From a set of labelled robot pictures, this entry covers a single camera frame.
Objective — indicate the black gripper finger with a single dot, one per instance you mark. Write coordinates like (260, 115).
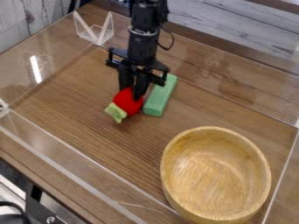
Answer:
(140, 85)
(125, 79)

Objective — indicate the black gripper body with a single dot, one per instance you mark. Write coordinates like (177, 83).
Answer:
(153, 68)

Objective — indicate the green rectangular block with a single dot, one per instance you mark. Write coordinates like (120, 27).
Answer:
(158, 97)

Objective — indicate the red plush strawberry toy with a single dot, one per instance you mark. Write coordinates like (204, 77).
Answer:
(124, 105)

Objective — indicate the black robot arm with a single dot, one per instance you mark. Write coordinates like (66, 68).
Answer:
(148, 16)

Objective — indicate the wooden bowl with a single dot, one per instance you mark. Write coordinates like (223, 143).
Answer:
(215, 176)

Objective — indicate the clear acrylic corner bracket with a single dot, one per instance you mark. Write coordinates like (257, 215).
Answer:
(94, 34)

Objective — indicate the clear acrylic tray wall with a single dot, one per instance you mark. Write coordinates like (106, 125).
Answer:
(98, 165)

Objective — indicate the black table clamp with cable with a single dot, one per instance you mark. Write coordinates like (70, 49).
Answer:
(32, 213)

